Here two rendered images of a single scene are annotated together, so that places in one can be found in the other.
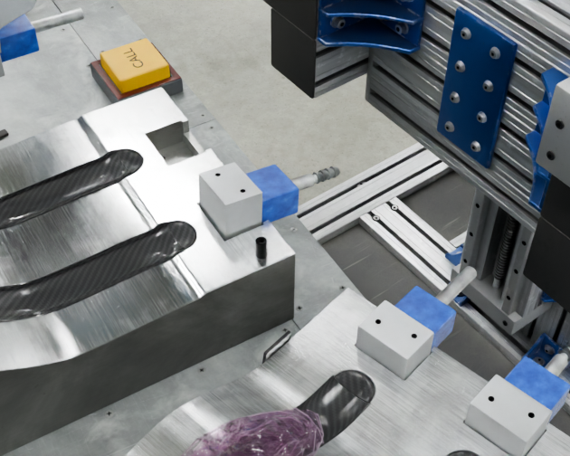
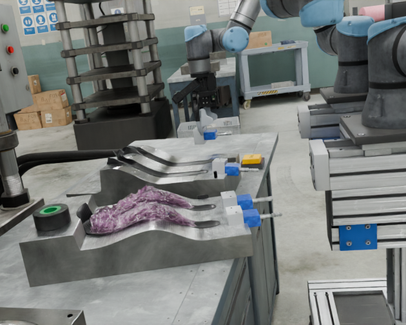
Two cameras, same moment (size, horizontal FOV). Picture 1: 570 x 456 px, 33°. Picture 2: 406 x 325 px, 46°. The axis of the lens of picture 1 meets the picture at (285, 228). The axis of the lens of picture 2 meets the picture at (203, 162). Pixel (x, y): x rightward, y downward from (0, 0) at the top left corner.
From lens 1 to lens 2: 0.98 m
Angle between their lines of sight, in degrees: 49
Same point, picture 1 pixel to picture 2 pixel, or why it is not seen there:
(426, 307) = (245, 196)
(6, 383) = (138, 182)
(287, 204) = (234, 170)
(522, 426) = (231, 213)
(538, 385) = (251, 213)
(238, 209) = (216, 164)
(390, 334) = (225, 195)
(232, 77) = not seen: hidden behind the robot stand
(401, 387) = (220, 209)
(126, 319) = (173, 180)
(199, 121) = (258, 175)
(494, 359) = not seen: outside the picture
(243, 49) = not seen: outside the picture
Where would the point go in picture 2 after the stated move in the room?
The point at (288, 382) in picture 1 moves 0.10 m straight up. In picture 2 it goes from (196, 202) to (192, 167)
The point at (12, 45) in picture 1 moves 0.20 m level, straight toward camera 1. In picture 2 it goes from (207, 135) to (180, 151)
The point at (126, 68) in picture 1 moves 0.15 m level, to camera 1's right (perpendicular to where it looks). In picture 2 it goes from (247, 157) to (281, 162)
